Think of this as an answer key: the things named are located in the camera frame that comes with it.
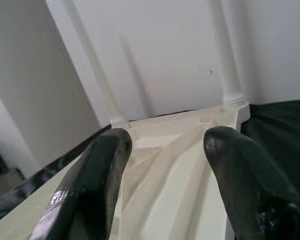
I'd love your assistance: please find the white plastic children table top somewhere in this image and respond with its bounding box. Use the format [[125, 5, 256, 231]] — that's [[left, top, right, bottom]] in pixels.
[[0, 103, 251, 240]]

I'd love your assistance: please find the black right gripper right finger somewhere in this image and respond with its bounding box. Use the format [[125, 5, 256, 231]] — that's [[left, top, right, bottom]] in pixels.
[[203, 126, 300, 240]]

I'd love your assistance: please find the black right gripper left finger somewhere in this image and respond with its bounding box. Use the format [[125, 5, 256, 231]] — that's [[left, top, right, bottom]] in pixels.
[[27, 127, 133, 240]]

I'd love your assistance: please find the white plastic table leg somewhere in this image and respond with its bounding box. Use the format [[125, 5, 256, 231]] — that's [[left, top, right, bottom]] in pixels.
[[213, 0, 249, 111], [46, 0, 131, 128]]

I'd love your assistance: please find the black tablecloth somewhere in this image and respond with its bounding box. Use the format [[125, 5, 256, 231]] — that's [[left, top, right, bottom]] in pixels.
[[0, 98, 300, 201]]

